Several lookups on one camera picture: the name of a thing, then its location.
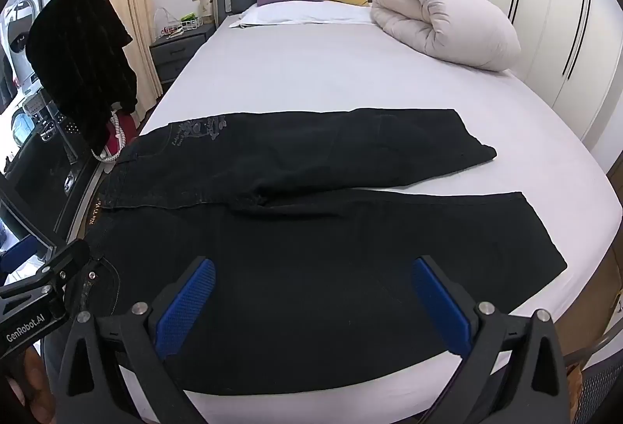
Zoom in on dark grey nightstand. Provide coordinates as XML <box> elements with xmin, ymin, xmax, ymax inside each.
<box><xmin>148</xmin><ymin>22</ymin><xmax>217</xmax><ymax>84</ymax></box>

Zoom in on white flat pillow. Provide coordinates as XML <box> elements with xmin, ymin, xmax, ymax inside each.
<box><xmin>229</xmin><ymin>0</ymin><xmax>385</xmax><ymax>28</ymax></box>

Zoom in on clear wire basket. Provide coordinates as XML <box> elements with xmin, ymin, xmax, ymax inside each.
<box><xmin>155</xmin><ymin>7</ymin><xmax>181</xmax><ymax>38</ymax></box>

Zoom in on black pants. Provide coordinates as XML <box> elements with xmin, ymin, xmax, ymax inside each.
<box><xmin>80</xmin><ymin>109</ymin><xmax>568</xmax><ymax>398</ymax></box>

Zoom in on black hanging garment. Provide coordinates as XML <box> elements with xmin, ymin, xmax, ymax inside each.
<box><xmin>26</xmin><ymin>0</ymin><xmax>139</xmax><ymax>157</ymax></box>

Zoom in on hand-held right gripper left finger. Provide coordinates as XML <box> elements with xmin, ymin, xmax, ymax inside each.
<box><xmin>56</xmin><ymin>256</ymin><xmax>217</xmax><ymax>424</ymax></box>

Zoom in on white wardrobe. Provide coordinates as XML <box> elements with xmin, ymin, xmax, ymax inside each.
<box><xmin>489</xmin><ymin>0</ymin><xmax>623</xmax><ymax>152</ymax></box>

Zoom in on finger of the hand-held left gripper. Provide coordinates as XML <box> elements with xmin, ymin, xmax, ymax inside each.
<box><xmin>0</xmin><ymin>236</ymin><xmax>42</xmax><ymax>276</ymax></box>
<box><xmin>29</xmin><ymin>239</ymin><xmax>91</xmax><ymax>293</ymax></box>

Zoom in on red and white sneaker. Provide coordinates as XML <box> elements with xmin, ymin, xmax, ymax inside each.
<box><xmin>92</xmin><ymin>109</ymin><xmax>139</xmax><ymax>164</ymax></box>

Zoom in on white sheeted bed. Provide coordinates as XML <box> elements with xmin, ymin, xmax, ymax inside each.
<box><xmin>41</xmin><ymin>0</ymin><xmax>616</xmax><ymax>424</ymax></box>

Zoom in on person's left hand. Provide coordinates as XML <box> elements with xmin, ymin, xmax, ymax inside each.
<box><xmin>10</xmin><ymin>348</ymin><xmax>49</xmax><ymax>420</ymax></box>

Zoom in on grey mesh chair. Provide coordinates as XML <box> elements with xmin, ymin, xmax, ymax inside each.
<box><xmin>581</xmin><ymin>356</ymin><xmax>623</xmax><ymax>424</ymax></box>

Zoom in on black glossy furniture panel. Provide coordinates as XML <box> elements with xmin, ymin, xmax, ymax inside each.
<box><xmin>0</xmin><ymin>127</ymin><xmax>105</xmax><ymax>250</ymax></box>

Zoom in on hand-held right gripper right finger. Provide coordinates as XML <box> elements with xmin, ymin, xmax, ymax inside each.
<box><xmin>411</xmin><ymin>255</ymin><xmax>570</xmax><ymax>424</ymax></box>

